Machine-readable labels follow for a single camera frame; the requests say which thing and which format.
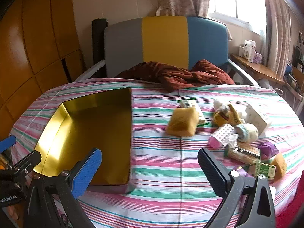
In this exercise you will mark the gold tin box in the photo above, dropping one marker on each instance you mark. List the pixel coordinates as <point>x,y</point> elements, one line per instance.
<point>95,123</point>

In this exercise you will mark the wooden side table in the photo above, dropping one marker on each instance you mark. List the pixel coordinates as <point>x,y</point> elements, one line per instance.
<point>258,68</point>

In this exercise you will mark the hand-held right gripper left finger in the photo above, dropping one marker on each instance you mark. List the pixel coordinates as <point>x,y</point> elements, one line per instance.
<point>86,168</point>

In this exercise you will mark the small purple box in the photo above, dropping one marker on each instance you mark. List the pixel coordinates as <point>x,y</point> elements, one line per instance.
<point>258,58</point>

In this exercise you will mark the yellow sponge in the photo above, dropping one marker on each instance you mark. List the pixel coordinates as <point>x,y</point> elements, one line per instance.
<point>181,123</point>
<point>280,166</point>

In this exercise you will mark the striped bedsheet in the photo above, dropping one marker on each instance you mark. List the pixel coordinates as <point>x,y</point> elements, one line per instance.
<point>161,152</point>

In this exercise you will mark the grey yellow blue headboard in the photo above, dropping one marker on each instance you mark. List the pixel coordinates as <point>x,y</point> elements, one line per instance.
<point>163,40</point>

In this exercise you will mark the white carton box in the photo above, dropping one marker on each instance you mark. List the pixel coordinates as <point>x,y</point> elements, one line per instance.
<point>257,118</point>

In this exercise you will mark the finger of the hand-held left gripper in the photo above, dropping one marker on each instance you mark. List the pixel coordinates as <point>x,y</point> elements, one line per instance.
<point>27,162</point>
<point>7,143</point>

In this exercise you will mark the window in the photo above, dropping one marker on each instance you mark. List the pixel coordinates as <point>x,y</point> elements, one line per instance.
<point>235,0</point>

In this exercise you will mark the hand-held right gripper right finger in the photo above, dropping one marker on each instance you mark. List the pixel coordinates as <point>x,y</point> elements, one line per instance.
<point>211,171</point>

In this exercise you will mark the green-edged snack bar packet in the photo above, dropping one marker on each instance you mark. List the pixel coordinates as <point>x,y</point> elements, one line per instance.
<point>199,115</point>
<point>242,156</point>

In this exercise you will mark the wooden wardrobe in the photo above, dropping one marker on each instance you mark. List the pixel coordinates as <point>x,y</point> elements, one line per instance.
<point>35,40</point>

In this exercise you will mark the maroon blanket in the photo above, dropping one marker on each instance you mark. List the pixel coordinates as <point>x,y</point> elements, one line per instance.
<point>180,76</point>

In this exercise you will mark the blue round object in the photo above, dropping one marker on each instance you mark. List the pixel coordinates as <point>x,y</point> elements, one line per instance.
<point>288,67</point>

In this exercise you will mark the grey bed rail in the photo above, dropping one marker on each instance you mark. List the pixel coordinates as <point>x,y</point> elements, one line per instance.
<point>242,72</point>
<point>91,70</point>

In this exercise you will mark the sock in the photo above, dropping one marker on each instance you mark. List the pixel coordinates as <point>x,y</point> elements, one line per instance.
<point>247,133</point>

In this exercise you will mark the cluttered shelf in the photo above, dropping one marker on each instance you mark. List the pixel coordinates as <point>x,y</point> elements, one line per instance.
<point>296,71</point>

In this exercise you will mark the purple plastic pouch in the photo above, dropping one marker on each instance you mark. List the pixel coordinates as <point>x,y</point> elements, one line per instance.
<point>268,149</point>

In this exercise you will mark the white product box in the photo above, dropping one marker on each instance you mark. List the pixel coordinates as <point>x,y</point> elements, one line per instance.
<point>247,51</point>

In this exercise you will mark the green and white box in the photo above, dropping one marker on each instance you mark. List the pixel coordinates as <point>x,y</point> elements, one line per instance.
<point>263,169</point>

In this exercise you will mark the purple snack packet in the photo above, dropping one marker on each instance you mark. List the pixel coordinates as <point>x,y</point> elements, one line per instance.
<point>242,172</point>

